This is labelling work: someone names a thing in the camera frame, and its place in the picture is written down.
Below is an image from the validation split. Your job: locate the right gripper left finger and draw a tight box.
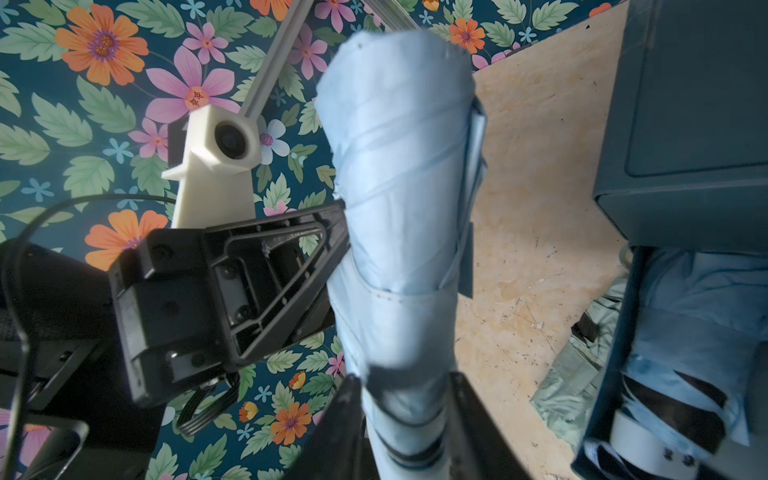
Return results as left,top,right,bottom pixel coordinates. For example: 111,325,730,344
284,375,364,480

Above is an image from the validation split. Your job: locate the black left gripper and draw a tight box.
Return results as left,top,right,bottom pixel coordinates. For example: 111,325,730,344
109,201,349,407

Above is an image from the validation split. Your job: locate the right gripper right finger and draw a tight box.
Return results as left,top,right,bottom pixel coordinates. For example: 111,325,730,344
447,372,530,480

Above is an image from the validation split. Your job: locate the mint green umbrella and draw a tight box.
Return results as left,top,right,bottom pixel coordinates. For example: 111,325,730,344
530,277,627,449

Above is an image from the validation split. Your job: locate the light blue umbrella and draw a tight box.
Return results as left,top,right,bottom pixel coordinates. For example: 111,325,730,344
314,30,485,479
572,248,767,479

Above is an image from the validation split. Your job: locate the teal drawer cabinet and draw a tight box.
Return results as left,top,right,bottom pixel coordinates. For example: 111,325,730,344
571,0,768,480

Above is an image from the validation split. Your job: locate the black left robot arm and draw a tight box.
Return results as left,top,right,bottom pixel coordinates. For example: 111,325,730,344
1,200,349,479

